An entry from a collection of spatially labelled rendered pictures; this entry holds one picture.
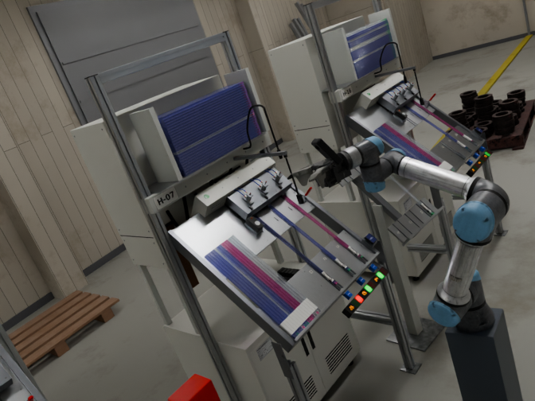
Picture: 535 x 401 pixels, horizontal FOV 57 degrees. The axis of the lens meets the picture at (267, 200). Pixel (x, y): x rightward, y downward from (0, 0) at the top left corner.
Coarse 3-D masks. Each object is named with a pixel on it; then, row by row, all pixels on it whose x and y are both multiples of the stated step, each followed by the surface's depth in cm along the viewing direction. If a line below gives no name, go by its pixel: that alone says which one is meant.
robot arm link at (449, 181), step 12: (384, 156) 182; (396, 156) 181; (396, 168) 180; (408, 168) 177; (420, 168) 174; (432, 168) 173; (420, 180) 175; (432, 180) 171; (444, 180) 169; (456, 180) 167; (468, 180) 165; (480, 180) 163; (456, 192) 167; (468, 192) 163; (504, 192) 156
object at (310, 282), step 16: (336, 240) 232; (352, 240) 235; (320, 256) 223; (336, 256) 226; (352, 256) 228; (368, 256) 231; (304, 272) 215; (336, 272) 219; (352, 272) 222; (304, 288) 209; (320, 288) 211; (336, 288) 213; (320, 304) 206; (272, 320) 195; (288, 336) 192
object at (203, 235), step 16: (288, 192) 247; (224, 208) 228; (288, 208) 239; (304, 208) 242; (192, 224) 217; (208, 224) 220; (224, 224) 222; (240, 224) 224; (272, 224) 229; (288, 224) 232; (192, 240) 212; (208, 240) 214; (224, 240) 216; (240, 240) 218; (256, 240) 220; (272, 240) 223
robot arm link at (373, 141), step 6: (366, 138) 174; (372, 138) 173; (378, 138) 173; (354, 144) 172; (360, 144) 171; (366, 144) 171; (372, 144) 171; (378, 144) 172; (360, 150) 169; (366, 150) 170; (372, 150) 171; (378, 150) 172; (366, 156) 170; (372, 156) 171; (378, 156) 173; (366, 162) 172; (372, 162) 172
